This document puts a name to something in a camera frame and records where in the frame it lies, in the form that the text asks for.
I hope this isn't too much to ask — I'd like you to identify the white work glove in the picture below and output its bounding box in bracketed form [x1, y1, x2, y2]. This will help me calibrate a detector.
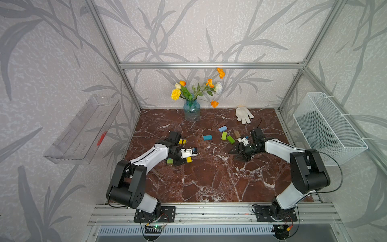
[235, 105, 255, 125]

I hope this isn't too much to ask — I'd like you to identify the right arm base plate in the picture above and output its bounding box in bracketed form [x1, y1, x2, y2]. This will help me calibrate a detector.
[251, 204, 298, 222]

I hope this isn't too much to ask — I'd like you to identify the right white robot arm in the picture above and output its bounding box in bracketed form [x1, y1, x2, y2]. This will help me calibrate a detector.
[229, 128, 331, 222]

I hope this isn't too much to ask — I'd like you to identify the dark teal block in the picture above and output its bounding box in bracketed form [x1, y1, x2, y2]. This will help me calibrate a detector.
[203, 135, 213, 141]

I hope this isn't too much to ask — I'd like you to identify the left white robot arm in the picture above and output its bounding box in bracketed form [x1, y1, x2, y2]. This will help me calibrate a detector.
[106, 132, 198, 217]

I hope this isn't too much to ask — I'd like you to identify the white wire mesh basket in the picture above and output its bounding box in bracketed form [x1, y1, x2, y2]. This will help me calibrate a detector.
[293, 92, 368, 166]

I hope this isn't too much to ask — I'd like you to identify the brown wooden block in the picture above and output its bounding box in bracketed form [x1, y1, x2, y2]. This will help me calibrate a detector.
[234, 131, 241, 139]

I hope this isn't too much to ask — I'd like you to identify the light blue block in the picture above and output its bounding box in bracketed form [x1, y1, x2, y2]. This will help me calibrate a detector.
[218, 126, 228, 133]

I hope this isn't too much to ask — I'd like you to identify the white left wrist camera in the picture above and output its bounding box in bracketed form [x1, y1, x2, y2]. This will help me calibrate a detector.
[180, 147, 198, 159]

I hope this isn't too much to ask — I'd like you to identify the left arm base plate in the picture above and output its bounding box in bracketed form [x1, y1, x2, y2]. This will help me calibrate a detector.
[134, 206, 176, 223]

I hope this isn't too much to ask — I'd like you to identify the clear plastic wall shelf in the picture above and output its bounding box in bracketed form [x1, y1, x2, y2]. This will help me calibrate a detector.
[43, 94, 122, 165]

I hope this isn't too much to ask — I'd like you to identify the left green-lit circuit board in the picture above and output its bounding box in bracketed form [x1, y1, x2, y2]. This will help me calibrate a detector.
[144, 224, 166, 234]

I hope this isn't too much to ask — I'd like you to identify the blue glass vase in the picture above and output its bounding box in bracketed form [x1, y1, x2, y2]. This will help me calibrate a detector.
[183, 100, 201, 122]

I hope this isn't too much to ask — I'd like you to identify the artificial flower bouquet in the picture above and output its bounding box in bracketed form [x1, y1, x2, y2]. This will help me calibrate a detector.
[171, 68, 226, 108]

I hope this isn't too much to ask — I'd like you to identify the right circuit board with connector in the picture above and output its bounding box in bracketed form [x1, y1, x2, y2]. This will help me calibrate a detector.
[272, 224, 293, 241]

